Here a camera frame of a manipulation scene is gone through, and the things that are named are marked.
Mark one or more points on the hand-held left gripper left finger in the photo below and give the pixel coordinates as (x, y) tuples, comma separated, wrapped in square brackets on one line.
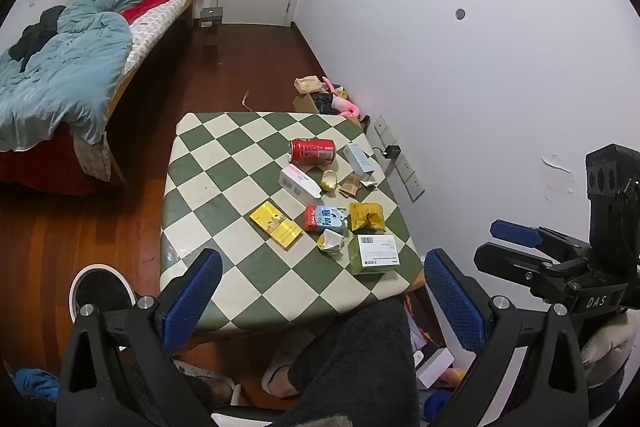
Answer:
[(192, 297)]

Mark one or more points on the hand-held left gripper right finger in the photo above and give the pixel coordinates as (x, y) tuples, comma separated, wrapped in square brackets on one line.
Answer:
[(452, 302)]

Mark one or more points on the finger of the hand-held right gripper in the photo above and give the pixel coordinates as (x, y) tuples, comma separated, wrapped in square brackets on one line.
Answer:
[(515, 234), (510, 264)]

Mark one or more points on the white rimmed trash bin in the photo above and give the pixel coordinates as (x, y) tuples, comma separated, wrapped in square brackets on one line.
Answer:
[(97, 289)]

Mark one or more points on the silver white carton box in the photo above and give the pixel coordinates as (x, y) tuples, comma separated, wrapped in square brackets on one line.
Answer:
[(357, 158)]

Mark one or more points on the red soda can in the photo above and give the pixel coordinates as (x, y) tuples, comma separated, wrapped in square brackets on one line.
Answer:
[(312, 151)]

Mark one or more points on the person's right forearm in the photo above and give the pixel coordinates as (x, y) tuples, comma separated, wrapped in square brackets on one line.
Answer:
[(607, 347)]

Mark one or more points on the orange black box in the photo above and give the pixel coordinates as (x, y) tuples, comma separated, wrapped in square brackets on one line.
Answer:
[(417, 312)]

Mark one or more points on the beige slipper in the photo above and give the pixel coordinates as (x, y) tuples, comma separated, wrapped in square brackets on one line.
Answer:
[(210, 382), (285, 357)]

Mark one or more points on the green white box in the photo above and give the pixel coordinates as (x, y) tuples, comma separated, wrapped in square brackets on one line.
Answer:
[(372, 253)]

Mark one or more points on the blue round object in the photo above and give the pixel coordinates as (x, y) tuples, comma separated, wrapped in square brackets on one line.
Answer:
[(435, 404)]

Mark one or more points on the yellow flat box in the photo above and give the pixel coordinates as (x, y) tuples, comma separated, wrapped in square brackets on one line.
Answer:
[(276, 224)]

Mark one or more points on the green white checkered table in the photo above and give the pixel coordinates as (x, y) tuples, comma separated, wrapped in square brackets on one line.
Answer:
[(225, 187)]

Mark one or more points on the person's dark trouser leg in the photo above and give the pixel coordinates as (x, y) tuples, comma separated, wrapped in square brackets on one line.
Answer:
[(350, 357)]

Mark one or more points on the gold foil bag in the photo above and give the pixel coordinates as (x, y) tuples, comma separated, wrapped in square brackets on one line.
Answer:
[(366, 216)]

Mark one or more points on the white crumpled wrapper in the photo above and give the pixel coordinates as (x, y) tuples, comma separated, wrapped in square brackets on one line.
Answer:
[(331, 241)]

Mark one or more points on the black power adapter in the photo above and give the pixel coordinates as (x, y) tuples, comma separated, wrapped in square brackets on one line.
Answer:
[(392, 152)]

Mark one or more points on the blue milk carton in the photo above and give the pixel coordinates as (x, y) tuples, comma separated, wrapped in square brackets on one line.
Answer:
[(325, 218)]

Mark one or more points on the brown torn wrapper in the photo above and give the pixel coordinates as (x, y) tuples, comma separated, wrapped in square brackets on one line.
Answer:
[(352, 184)]

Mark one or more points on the pink white box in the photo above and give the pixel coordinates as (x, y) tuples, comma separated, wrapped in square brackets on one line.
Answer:
[(297, 182)]

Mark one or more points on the blue cloth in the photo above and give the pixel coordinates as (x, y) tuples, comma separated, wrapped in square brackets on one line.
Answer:
[(35, 382)]

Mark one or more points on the wooden bed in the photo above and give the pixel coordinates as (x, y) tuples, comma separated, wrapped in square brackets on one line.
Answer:
[(40, 172)]

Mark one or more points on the pink plush toy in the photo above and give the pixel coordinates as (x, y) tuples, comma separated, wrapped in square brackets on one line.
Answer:
[(345, 104)]

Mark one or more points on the yellow snack packet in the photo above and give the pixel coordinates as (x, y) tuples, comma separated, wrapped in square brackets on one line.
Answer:
[(342, 94)]

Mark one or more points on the open cardboard box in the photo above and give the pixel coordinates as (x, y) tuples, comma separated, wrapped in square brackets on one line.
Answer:
[(305, 103)]

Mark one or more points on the black bag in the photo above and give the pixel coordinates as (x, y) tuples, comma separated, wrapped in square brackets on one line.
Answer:
[(325, 101)]

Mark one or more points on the tan snack bag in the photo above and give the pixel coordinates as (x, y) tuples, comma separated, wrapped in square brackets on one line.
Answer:
[(307, 83)]

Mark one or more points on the light blue duvet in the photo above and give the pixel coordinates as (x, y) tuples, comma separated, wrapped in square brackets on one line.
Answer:
[(65, 57)]

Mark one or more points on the patterned white bed sheet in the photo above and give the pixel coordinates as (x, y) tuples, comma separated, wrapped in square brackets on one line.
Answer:
[(155, 24)]

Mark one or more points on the small grey box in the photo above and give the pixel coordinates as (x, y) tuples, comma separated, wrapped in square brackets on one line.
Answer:
[(210, 16)]

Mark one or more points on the red blanket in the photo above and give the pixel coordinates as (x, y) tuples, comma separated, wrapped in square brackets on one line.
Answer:
[(142, 7)]

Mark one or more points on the dark clothes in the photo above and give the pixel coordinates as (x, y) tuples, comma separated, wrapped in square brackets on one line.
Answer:
[(37, 32)]

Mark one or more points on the wall power socket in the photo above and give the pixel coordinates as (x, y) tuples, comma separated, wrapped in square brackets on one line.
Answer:
[(415, 189), (404, 167)]

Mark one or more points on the blank wall plate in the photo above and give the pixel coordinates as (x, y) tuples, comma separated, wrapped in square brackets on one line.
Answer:
[(389, 138)]

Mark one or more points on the wall plate with hole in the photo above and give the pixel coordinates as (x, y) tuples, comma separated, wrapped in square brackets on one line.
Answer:
[(381, 125)]

